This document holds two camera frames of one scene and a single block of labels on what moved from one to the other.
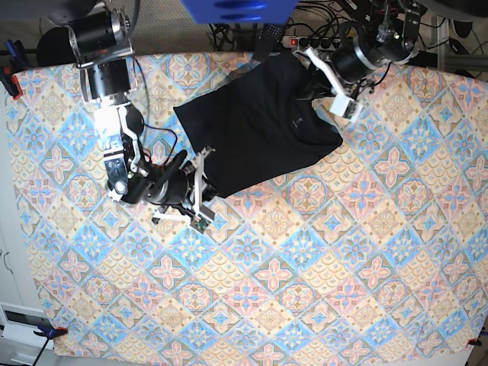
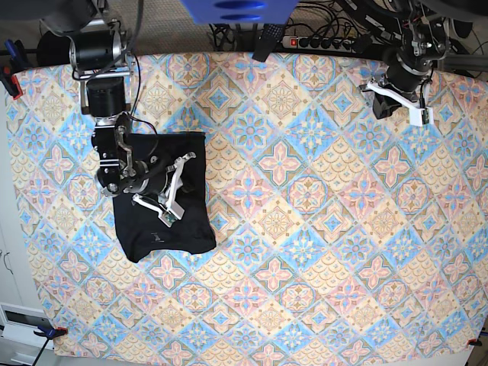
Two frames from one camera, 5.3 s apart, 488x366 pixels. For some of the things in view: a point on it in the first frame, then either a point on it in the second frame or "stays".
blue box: [240, 11] stays
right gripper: [325, 82] to [387, 97]
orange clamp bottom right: [473, 341] stays
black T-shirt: [261, 122] to [143, 232]
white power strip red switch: [301, 42] stays
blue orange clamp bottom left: [50, 332] stays
